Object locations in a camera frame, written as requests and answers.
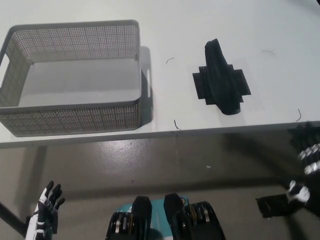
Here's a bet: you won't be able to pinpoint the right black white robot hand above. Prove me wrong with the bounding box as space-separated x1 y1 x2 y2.
284 121 320 213

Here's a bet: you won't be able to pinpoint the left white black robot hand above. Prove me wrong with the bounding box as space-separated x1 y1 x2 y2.
24 180 66 240

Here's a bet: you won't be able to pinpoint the black fabric pencil case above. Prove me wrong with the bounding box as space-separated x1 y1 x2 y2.
204 37 243 116

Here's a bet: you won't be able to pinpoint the black metal bar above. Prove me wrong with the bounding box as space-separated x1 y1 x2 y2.
0 201 29 227

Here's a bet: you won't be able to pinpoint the black floor tape strip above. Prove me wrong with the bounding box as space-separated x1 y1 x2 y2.
255 192 311 219

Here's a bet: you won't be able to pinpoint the grey perforated storage basket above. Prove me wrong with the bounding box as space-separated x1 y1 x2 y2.
0 19 144 138

